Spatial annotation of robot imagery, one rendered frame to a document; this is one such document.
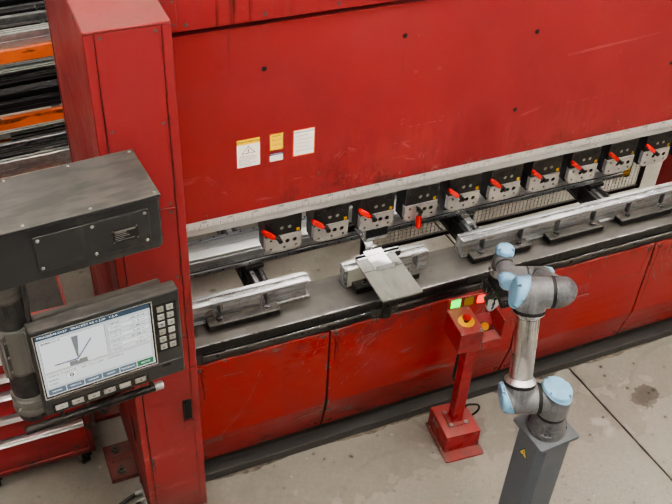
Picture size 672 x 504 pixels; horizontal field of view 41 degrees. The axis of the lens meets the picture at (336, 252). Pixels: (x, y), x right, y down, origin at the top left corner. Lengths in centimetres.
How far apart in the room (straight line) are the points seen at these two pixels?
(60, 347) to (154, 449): 113
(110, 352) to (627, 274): 270
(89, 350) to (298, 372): 133
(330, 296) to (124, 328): 124
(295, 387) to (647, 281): 189
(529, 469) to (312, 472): 111
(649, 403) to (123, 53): 327
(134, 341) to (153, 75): 80
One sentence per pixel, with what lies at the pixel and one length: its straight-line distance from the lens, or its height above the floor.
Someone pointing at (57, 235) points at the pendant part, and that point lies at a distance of 254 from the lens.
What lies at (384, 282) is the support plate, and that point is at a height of 100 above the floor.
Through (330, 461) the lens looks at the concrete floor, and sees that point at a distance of 433.
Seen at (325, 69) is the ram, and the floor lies 194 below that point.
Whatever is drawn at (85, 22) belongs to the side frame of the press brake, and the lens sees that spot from 268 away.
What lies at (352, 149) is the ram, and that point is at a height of 158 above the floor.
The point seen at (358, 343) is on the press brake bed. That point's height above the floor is 64.
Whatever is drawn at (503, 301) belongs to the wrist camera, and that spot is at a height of 97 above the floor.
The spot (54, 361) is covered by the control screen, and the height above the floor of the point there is 146.
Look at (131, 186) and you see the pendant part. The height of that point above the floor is 195.
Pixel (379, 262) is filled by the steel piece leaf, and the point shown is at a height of 100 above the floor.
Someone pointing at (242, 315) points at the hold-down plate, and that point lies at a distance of 367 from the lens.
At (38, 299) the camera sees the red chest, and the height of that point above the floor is 98.
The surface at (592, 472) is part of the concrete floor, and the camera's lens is 453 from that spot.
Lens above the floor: 345
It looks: 40 degrees down
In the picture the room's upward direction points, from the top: 3 degrees clockwise
